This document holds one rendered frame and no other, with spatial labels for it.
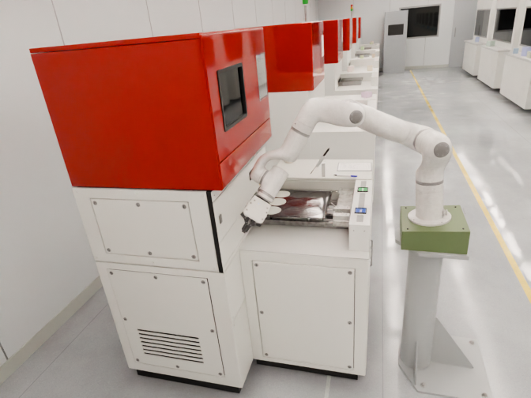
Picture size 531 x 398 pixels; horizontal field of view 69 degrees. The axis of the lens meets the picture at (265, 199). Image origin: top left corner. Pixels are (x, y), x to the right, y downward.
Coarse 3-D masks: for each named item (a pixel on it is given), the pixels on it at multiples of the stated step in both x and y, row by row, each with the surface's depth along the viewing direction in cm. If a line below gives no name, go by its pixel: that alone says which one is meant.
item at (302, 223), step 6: (264, 222) 212; (270, 222) 211; (276, 222) 210; (282, 222) 209; (288, 222) 208; (294, 222) 207; (300, 222) 206; (306, 222) 205; (312, 222) 204; (318, 222) 203; (324, 222) 202; (330, 222) 202
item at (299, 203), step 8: (296, 192) 229; (304, 192) 228; (312, 192) 227; (320, 192) 226; (328, 192) 225; (288, 200) 220; (296, 200) 219; (304, 200) 218; (312, 200) 217; (320, 200) 216; (288, 208) 210; (296, 208) 209; (304, 208) 208; (312, 208) 207; (320, 208) 206; (296, 216) 200; (304, 216) 199; (312, 216) 198; (320, 216) 198
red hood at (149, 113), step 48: (48, 48) 149; (96, 48) 144; (144, 48) 139; (192, 48) 134; (240, 48) 170; (48, 96) 159; (96, 96) 153; (144, 96) 147; (192, 96) 142; (240, 96) 174; (96, 144) 162; (144, 144) 156; (192, 144) 150; (240, 144) 176
